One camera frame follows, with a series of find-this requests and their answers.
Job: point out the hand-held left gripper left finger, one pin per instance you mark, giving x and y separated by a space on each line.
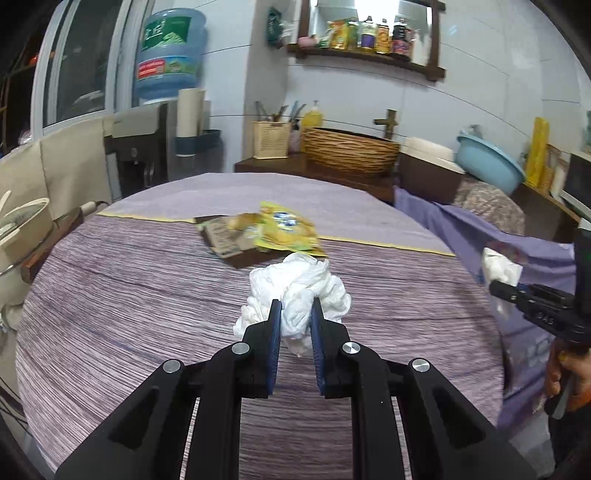
273 341

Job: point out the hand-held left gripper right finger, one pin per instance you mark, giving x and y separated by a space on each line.
317 341

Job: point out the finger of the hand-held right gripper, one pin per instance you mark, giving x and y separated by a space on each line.
510 293

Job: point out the white tissue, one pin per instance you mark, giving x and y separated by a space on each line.
304 281
498 267

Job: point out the person's right hand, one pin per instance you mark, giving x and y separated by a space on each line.
577 378

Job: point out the purple floral cloth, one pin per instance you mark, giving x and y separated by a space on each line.
466 235

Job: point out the brown cardboard piece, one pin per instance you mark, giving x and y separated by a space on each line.
244 260

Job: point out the knitted patterned cloth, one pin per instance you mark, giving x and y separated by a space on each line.
489 207

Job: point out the yellow snack packet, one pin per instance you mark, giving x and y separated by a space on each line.
281 230

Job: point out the brown paper wrapper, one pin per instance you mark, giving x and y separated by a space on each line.
221 235

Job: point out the microwave oven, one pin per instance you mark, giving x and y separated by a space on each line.
577 184

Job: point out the teal plastic basin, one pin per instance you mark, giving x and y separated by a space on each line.
489 161

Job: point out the striped purple tablecloth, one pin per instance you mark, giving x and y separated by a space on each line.
138 300

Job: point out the yellow plastic bag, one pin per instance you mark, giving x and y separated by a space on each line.
538 152

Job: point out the dark wooden counter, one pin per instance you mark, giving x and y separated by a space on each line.
286 168

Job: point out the wicker basket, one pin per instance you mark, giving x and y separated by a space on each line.
351 152

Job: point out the beige utensil holder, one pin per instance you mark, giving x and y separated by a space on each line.
271 141

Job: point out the yellow soap bottle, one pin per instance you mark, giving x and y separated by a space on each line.
311 117

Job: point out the water dispenser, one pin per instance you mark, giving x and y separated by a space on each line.
138 134

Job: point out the beige chair cover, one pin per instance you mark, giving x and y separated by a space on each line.
69 161

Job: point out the dark soy sauce bottle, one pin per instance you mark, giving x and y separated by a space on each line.
400 41

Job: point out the orange-label sauce bottle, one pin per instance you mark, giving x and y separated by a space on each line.
383 39

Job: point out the yellow packet on shelf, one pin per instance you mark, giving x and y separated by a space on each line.
341 36

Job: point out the blue water jug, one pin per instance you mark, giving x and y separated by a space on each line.
168 50

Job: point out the green hanging bag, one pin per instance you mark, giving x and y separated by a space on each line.
276 27

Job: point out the sliding window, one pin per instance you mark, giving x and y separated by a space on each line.
92 69

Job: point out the teal wall holder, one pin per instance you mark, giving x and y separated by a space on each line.
198 143

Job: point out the dark wooden wall shelf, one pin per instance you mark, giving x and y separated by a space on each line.
369 57

